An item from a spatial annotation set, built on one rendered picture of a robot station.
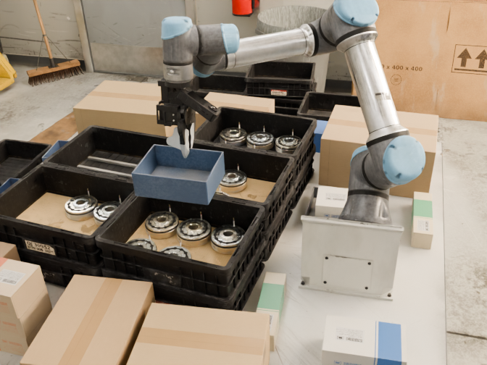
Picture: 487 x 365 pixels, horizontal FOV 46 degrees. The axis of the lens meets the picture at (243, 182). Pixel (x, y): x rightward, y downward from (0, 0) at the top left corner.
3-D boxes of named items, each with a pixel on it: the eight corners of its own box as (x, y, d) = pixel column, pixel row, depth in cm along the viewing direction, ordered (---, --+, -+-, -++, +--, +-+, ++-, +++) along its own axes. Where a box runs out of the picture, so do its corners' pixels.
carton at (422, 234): (411, 205, 204) (414, 191, 200) (429, 207, 202) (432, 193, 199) (411, 246, 184) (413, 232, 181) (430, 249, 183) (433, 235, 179)
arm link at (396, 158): (405, 185, 160) (349, 6, 166) (436, 174, 146) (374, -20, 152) (368, 195, 157) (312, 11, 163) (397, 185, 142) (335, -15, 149)
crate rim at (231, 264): (267, 212, 167) (267, 206, 166) (228, 278, 143) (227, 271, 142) (146, 189, 179) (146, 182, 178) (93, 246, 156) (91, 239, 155)
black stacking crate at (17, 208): (149, 214, 184) (145, 185, 178) (98, 272, 161) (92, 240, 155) (48, 193, 197) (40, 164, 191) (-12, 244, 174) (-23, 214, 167)
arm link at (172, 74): (197, 61, 146) (185, 67, 139) (197, 78, 148) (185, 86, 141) (170, 59, 148) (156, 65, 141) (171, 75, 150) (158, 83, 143)
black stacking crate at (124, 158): (188, 169, 208) (186, 141, 202) (149, 214, 185) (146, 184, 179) (96, 152, 220) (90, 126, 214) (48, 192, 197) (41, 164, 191)
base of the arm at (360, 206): (391, 236, 166) (394, 203, 168) (393, 226, 152) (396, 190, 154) (339, 230, 170) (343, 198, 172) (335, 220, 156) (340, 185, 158)
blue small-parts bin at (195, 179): (225, 173, 155) (223, 151, 151) (208, 205, 143) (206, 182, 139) (156, 165, 159) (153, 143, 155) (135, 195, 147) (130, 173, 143)
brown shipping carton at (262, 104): (274, 132, 254) (274, 98, 246) (260, 155, 237) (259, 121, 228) (211, 124, 263) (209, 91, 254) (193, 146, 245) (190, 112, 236)
